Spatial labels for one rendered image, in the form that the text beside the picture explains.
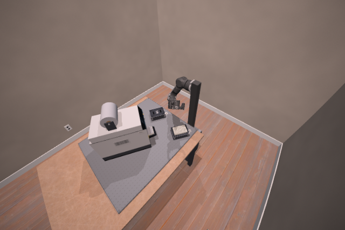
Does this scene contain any white roll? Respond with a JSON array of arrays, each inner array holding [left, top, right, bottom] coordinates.
[[100, 102, 118, 128]]

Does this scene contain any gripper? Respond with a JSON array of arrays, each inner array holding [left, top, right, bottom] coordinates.
[[168, 100, 185, 110]]

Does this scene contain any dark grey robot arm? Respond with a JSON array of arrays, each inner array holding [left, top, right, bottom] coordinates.
[[167, 77, 195, 100]]

